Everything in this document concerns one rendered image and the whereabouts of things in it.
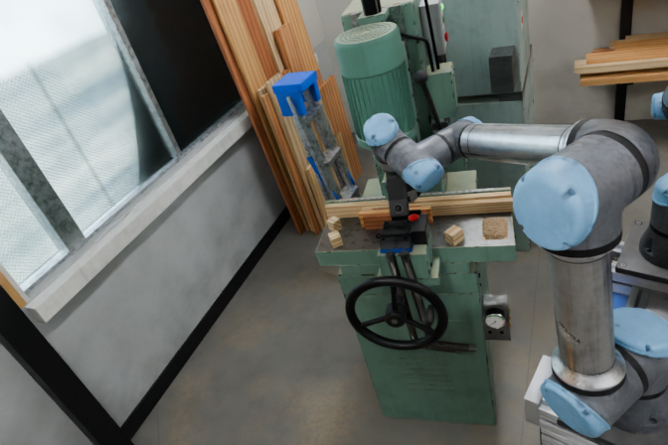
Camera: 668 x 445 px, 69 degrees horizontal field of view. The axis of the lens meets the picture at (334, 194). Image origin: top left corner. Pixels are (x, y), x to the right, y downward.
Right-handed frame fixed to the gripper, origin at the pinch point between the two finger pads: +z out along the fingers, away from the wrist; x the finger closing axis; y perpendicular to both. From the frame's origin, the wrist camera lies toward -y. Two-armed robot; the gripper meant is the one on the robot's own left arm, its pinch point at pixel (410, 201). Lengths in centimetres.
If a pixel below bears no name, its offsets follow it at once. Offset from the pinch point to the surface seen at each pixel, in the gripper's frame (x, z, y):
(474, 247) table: -15.5, 16.5, -8.2
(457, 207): -10.7, 21.2, 6.9
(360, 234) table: 19.9, 20.0, -1.4
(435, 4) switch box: -9, -12, 58
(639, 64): -102, 135, 138
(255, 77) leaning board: 104, 71, 117
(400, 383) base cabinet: 17, 74, -41
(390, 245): 6.3, 4.6, -11.0
